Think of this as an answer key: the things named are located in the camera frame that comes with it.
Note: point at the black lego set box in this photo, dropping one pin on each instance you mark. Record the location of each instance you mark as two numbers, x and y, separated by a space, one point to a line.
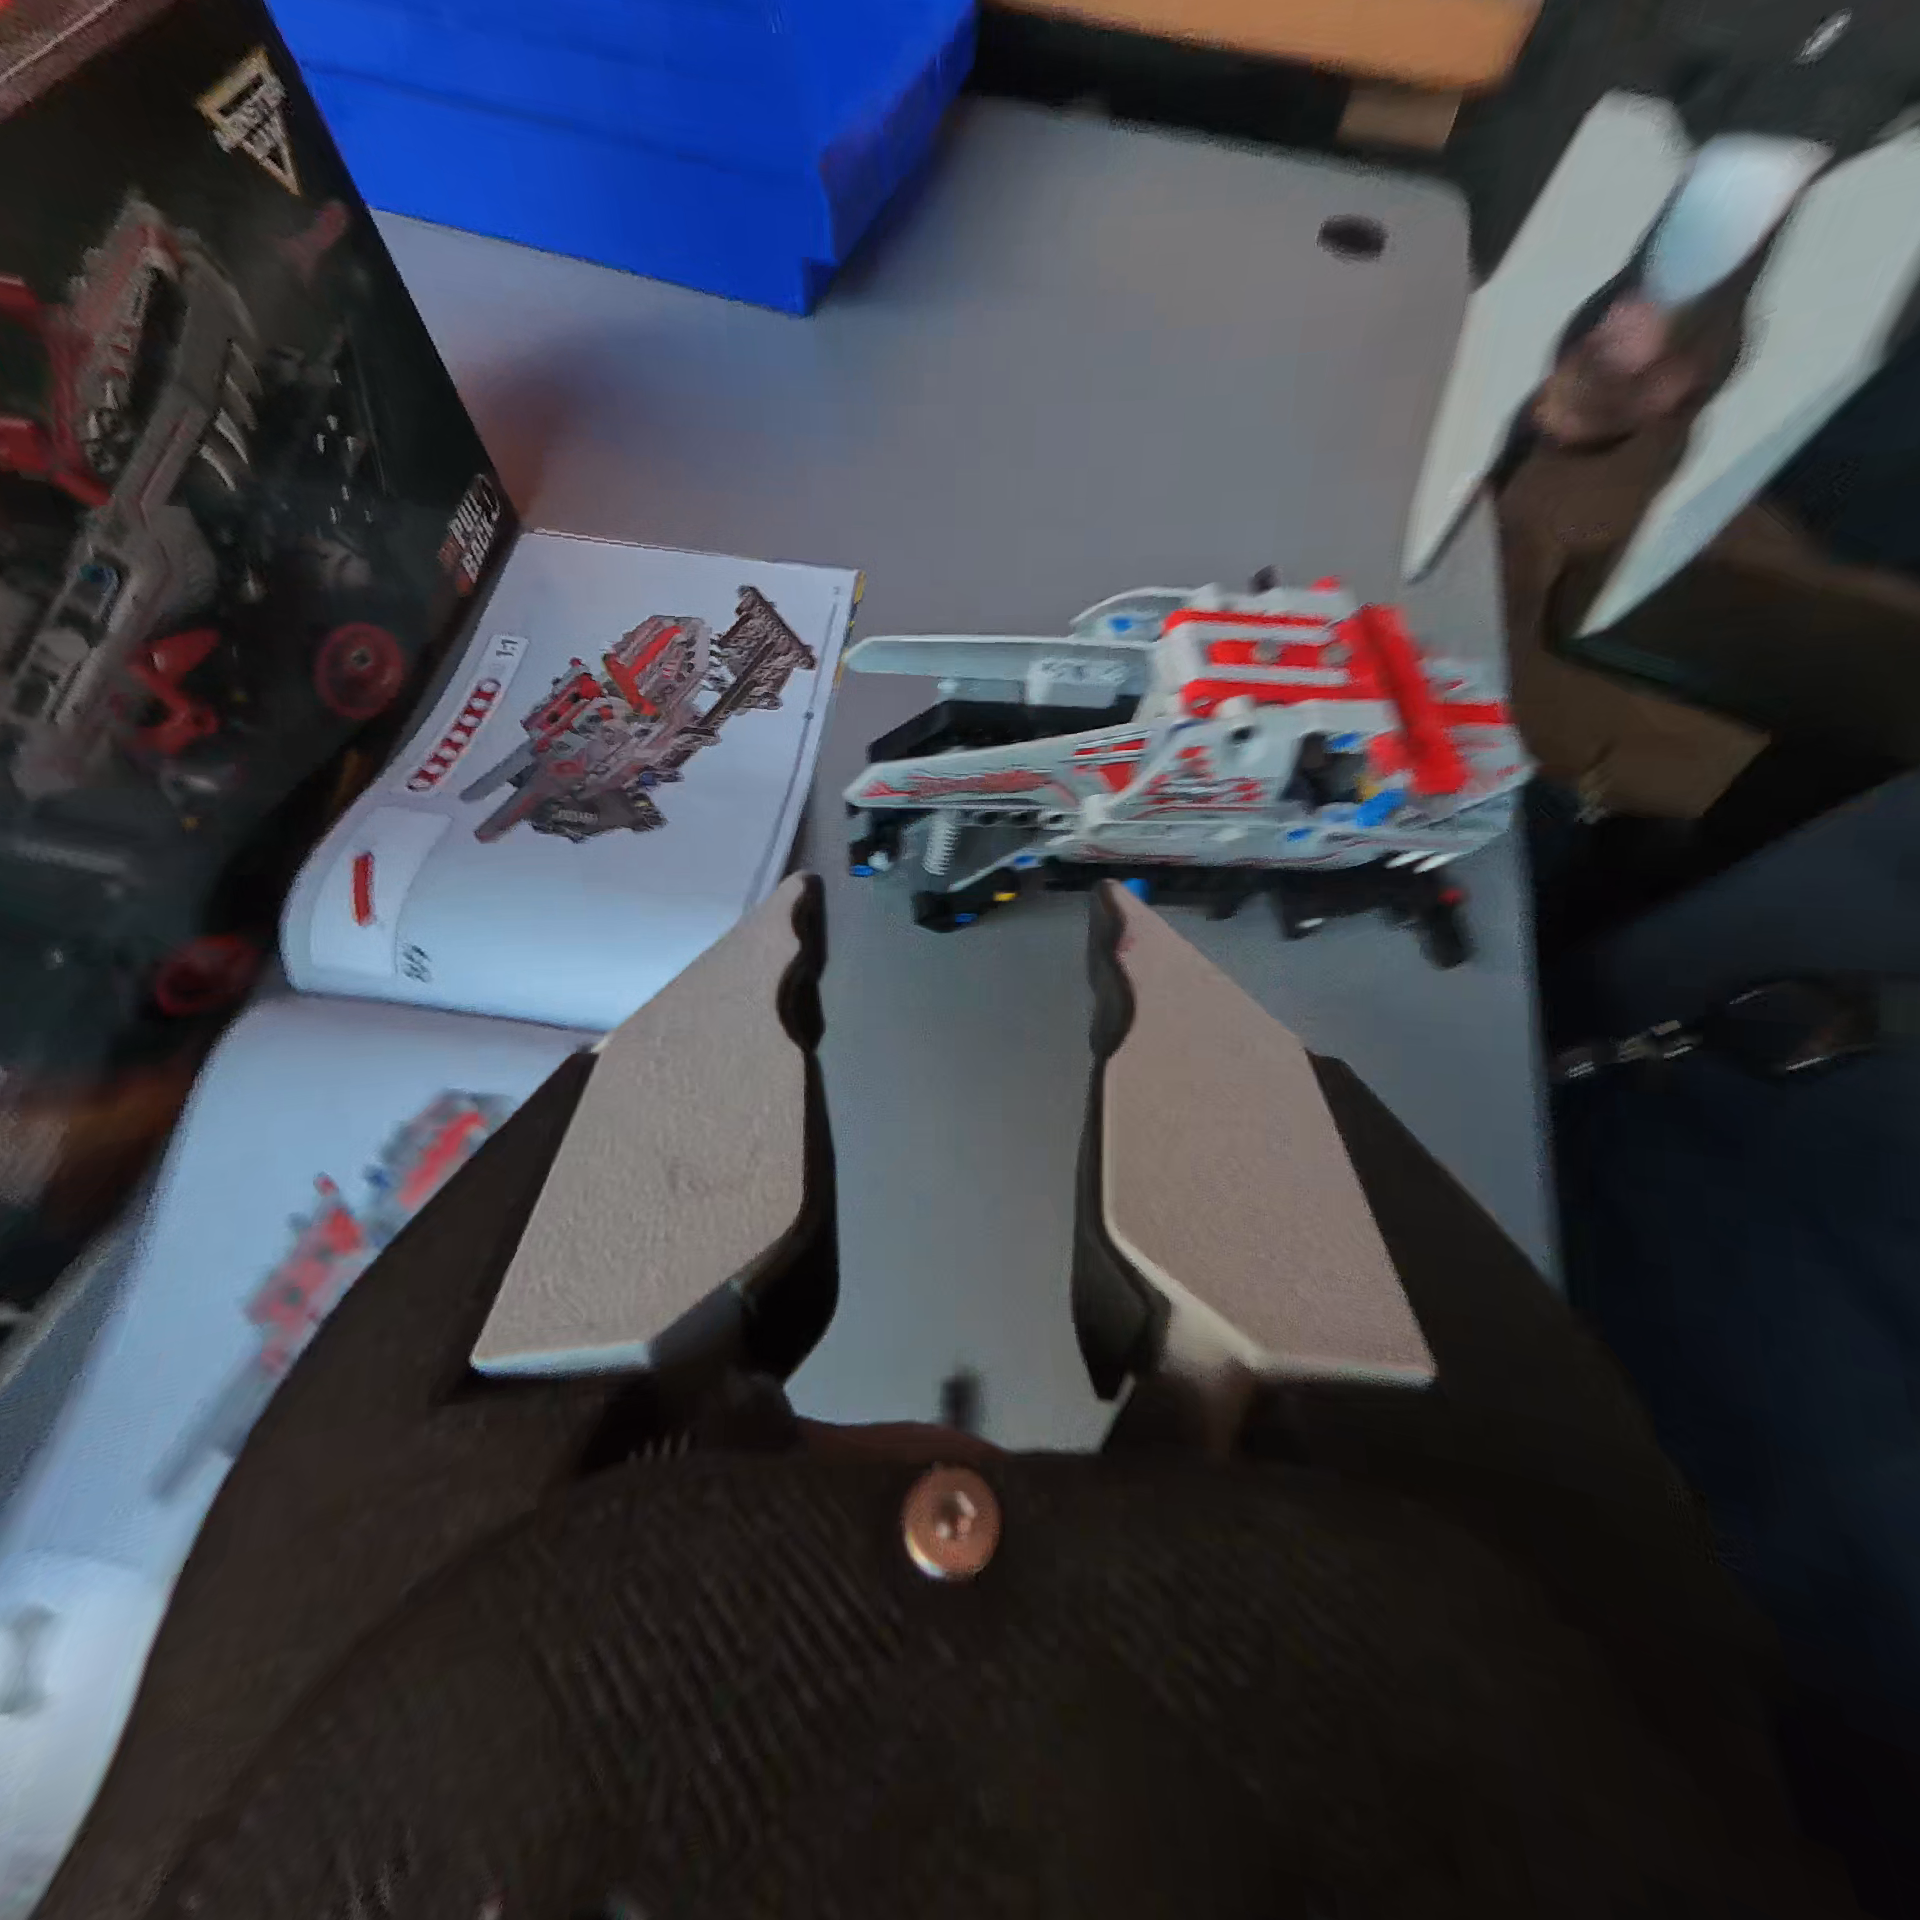
195 525

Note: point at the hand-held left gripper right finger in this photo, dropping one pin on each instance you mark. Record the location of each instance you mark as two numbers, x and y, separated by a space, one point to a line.
1244 1185

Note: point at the grey table with wooden edge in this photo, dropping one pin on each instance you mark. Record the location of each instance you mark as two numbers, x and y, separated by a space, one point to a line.
1276 37

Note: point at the grey and red lego truck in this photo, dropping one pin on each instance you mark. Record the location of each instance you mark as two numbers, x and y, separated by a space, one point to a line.
1200 751

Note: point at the open lego instruction booklet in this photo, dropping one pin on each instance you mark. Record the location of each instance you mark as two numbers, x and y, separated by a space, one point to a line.
600 839

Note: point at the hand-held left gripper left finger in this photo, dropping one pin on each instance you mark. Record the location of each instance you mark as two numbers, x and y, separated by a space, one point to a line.
674 1170

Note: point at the blue plastic bin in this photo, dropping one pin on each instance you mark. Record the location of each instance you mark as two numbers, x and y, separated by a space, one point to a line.
644 135

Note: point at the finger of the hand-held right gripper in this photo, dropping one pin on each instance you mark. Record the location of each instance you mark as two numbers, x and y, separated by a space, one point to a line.
1800 345
1559 285

